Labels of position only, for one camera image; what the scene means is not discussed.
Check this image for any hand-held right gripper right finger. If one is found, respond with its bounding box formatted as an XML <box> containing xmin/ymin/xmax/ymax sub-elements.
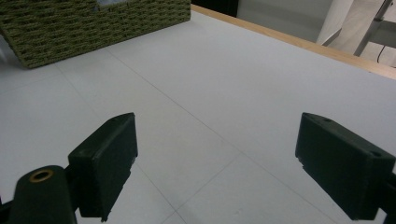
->
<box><xmin>294</xmin><ymin>112</ymin><xmax>396</xmax><ymax>221</ymax></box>

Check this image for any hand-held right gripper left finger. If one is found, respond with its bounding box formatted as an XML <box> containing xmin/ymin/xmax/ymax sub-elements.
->
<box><xmin>67</xmin><ymin>112</ymin><xmax>139</xmax><ymax>222</ymax></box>

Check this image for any green woven basket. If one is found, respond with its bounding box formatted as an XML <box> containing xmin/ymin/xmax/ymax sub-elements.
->
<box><xmin>0</xmin><ymin>0</ymin><xmax>191</xmax><ymax>69</ymax></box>

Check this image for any white panel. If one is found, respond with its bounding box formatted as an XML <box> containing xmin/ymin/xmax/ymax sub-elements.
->
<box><xmin>236</xmin><ymin>0</ymin><xmax>353</xmax><ymax>46</ymax></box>

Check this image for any white metal desk frame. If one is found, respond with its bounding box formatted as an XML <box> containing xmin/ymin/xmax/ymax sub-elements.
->
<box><xmin>353</xmin><ymin>0</ymin><xmax>396</xmax><ymax>58</ymax></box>

